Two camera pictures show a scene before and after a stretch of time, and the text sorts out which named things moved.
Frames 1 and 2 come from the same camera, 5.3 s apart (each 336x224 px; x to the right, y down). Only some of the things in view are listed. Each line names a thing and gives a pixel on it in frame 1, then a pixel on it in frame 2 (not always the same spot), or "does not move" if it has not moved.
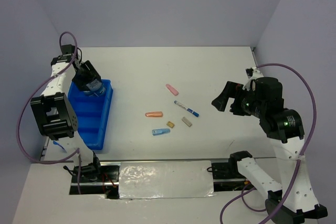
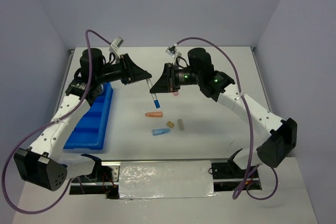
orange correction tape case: (155, 114) does not move
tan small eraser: (170, 124) does not move
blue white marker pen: (187, 109) to (155, 98)
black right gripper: (230, 89) to (162, 86)
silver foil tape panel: (163, 179) does not move
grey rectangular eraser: (186, 120) to (180, 124)
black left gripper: (92, 74) to (131, 73)
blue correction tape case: (160, 131) does not move
